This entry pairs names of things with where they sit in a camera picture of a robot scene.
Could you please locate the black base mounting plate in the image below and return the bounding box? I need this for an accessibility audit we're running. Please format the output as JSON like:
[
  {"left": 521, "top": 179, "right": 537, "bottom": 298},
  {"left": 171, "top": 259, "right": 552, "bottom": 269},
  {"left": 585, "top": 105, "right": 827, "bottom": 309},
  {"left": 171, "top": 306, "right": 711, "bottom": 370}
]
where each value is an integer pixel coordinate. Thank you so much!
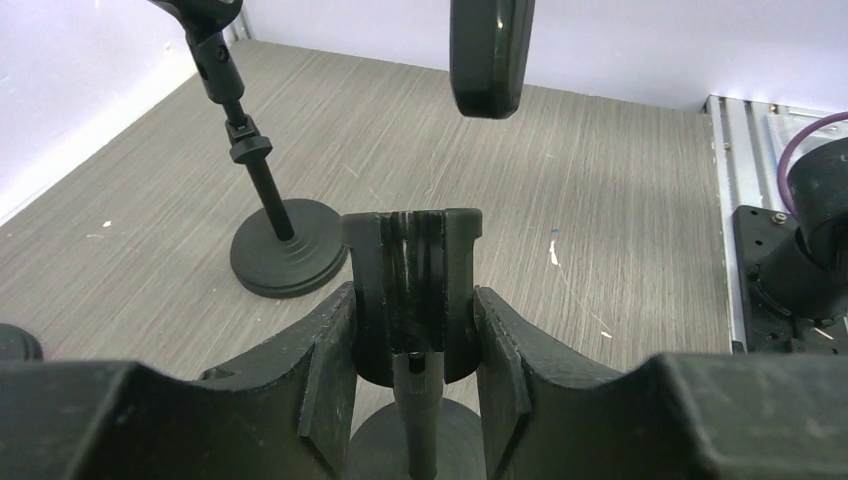
[{"left": 732, "top": 205, "right": 847, "bottom": 356}]

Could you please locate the black microphone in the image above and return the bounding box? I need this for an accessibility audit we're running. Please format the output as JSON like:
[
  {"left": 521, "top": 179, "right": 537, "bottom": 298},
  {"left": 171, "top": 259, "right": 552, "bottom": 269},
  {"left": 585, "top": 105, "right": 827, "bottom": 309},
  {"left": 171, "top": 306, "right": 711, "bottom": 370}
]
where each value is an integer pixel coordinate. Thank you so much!
[{"left": 449, "top": 0, "right": 535, "bottom": 120}]

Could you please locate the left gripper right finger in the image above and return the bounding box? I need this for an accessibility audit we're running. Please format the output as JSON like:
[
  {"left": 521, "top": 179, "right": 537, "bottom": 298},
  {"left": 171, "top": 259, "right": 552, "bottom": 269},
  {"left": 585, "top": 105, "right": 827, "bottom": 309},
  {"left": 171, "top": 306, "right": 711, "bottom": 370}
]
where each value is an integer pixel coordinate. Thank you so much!
[{"left": 474, "top": 287, "right": 847, "bottom": 479}]

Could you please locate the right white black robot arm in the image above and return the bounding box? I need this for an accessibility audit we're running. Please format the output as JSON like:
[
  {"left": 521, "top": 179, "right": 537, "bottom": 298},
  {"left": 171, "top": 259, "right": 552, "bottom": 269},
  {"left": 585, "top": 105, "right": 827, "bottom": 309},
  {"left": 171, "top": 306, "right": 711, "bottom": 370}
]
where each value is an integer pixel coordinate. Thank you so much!
[{"left": 757, "top": 138, "right": 847, "bottom": 321}]

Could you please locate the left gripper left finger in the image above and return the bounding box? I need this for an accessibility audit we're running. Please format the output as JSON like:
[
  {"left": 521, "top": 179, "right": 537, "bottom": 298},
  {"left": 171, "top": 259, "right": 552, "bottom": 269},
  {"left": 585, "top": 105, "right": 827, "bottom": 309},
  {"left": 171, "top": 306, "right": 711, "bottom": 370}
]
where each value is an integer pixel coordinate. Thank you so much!
[{"left": 1, "top": 283, "right": 357, "bottom": 479}]

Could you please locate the black mic stand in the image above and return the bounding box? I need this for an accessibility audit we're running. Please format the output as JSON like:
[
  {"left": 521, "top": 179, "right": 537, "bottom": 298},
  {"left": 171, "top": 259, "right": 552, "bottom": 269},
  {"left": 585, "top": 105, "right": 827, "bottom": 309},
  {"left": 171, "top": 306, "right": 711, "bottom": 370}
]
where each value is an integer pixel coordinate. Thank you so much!
[
  {"left": 342, "top": 208, "right": 485, "bottom": 479},
  {"left": 156, "top": 0, "right": 347, "bottom": 299}
]

